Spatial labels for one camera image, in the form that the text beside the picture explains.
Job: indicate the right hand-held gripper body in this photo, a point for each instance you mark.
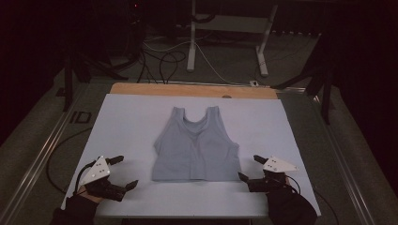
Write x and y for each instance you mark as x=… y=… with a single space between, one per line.
x=275 y=165

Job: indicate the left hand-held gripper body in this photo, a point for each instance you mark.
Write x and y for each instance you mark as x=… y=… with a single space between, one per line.
x=95 y=173

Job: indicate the light blue tank top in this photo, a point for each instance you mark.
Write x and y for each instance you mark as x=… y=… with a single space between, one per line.
x=195 y=150

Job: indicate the person's right hand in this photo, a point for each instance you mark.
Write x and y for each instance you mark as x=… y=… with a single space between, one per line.
x=287 y=181

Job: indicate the person's left hand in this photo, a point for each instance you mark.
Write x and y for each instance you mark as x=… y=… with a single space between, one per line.
x=89 y=195

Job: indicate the white table mat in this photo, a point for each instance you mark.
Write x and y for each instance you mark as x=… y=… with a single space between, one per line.
x=131 y=131

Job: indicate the round table grommet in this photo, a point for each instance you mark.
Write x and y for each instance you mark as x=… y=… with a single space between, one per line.
x=226 y=96

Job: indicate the white power socket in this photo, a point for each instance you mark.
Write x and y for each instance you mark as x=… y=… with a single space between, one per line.
x=253 y=83

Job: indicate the black tripod stand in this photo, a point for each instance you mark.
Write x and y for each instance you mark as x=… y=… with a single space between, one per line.
x=68 y=84
x=327 y=93

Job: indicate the dark equipment rack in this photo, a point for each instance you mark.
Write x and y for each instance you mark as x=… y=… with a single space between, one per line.
x=131 y=31

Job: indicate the aluminium floor rail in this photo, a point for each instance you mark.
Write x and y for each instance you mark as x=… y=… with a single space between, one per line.
x=341 y=162
x=40 y=159

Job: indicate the white metal desk frame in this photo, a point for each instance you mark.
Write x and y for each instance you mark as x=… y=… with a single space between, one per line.
x=191 y=47

